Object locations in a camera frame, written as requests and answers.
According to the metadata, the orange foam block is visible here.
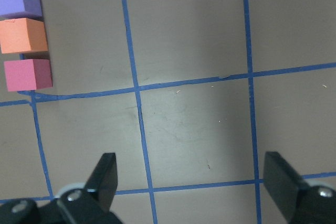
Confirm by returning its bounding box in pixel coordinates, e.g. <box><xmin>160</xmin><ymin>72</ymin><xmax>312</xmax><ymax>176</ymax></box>
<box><xmin>1</xmin><ymin>18</ymin><xmax>48</xmax><ymax>54</ymax></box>

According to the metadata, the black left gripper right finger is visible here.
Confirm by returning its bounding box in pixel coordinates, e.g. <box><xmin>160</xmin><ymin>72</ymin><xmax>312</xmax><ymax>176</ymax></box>
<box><xmin>263</xmin><ymin>151</ymin><xmax>310</xmax><ymax>221</ymax></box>

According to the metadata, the pink foam block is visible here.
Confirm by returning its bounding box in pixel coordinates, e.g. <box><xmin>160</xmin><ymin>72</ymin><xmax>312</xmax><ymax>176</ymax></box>
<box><xmin>4</xmin><ymin>59</ymin><xmax>53</xmax><ymax>92</ymax></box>

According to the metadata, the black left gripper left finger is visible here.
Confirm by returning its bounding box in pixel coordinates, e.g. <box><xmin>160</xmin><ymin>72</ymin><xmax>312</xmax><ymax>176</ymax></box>
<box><xmin>84</xmin><ymin>153</ymin><xmax>117</xmax><ymax>212</ymax></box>

